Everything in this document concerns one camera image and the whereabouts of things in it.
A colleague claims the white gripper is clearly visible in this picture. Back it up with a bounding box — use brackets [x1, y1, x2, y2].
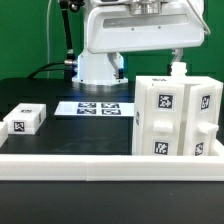
[86, 0, 204, 79]

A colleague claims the white cabinet door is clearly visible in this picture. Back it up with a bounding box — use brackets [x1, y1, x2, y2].
[143, 83, 184, 156]
[183, 81, 223, 156]

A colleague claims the white cabinet body box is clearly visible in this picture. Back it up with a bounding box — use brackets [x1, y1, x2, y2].
[132, 61, 224, 157]

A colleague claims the white cabinet top block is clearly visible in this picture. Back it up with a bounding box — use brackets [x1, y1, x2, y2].
[3, 103, 46, 135]

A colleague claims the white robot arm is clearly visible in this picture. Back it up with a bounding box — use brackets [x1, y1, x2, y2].
[73, 0, 210, 87]

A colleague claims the white base marker plate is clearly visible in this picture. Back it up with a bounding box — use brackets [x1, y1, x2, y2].
[55, 101, 134, 117]

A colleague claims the white U-shaped fence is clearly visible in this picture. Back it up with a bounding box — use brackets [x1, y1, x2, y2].
[0, 121, 224, 182]

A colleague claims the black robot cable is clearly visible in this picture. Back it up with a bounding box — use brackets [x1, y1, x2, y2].
[27, 0, 85, 80]

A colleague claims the grey thin cable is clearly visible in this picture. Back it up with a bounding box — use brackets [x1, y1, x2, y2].
[45, 0, 54, 80]

